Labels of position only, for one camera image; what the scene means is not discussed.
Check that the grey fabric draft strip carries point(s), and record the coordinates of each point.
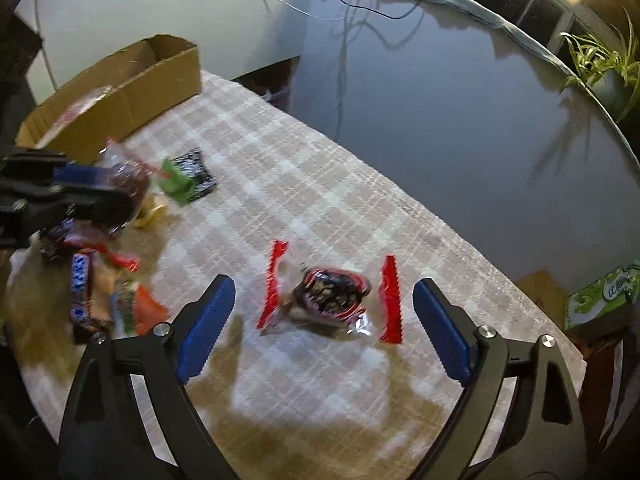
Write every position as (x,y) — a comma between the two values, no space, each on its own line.
(450,2)

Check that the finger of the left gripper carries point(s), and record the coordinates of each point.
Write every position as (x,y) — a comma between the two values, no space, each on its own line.
(43,188)

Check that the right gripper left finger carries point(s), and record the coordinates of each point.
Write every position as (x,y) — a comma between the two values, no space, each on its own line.
(102,434)

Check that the black snack packet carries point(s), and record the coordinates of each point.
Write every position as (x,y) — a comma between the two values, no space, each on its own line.
(191,165)

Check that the clear packet dark dates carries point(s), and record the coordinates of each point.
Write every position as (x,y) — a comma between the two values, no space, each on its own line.
(123,169)

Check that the green potted plant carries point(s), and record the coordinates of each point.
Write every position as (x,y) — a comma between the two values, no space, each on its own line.
(610,75)

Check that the red-edged clear date packet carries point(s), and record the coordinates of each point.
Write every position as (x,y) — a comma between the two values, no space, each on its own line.
(350,302)

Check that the green tissue box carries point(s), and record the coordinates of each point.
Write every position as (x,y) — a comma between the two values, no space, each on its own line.
(616,289)

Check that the green candy packet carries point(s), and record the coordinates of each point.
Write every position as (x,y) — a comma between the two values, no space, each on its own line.
(174,183)

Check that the plaid pink table cloth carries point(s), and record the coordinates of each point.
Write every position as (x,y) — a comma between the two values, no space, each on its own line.
(128,415)

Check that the Snickers bar English label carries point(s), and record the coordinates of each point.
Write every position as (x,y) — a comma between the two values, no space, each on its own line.
(80,292)

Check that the orange snack wrapper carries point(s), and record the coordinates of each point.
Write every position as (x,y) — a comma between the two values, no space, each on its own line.
(147,311)

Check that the brown cardboard box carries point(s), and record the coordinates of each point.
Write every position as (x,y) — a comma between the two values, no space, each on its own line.
(114,98)

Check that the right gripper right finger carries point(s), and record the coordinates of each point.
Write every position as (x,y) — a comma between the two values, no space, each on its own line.
(542,437)

